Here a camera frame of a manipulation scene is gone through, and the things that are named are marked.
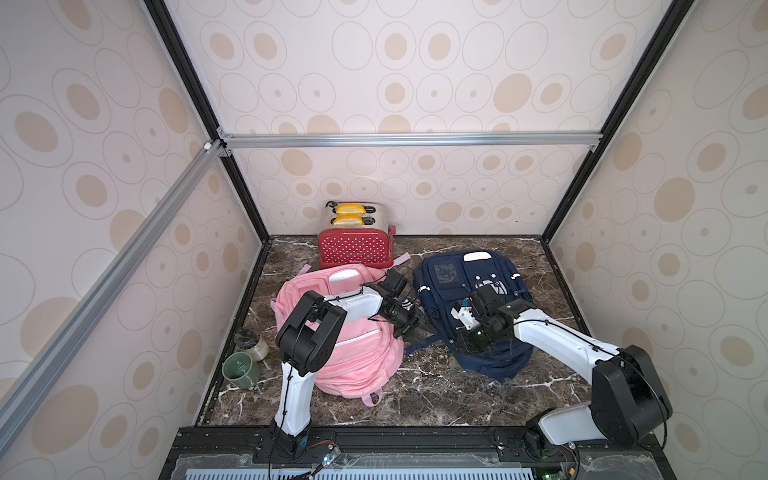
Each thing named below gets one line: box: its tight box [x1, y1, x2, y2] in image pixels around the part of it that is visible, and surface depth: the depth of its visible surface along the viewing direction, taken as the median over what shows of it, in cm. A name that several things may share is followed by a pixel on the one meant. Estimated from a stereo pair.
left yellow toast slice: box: [335, 203, 367, 217], surface depth 103 cm
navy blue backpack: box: [405, 251, 534, 383], surface depth 94 cm
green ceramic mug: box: [221, 351, 261, 390], surface depth 83 cm
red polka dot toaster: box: [318, 201, 396, 269], surface depth 103 cm
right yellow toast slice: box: [334, 216, 365, 227], surface depth 99 cm
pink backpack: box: [315, 313, 404, 407], surface depth 84 cm
